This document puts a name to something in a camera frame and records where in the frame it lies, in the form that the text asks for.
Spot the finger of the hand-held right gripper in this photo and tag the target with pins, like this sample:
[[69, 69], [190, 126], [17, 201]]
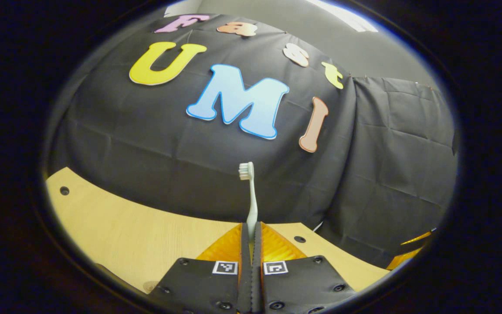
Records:
[[408, 257]]

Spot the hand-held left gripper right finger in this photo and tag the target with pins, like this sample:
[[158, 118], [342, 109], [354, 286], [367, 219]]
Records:
[[257, 270]]

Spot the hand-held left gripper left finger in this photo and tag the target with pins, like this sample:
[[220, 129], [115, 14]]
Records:
[[245, 270]]

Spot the white toothbrush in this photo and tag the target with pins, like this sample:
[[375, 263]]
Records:
[[252, 205]]

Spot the black backdrop cloth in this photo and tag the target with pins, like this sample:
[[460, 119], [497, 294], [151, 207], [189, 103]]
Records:
[[146, 144]]

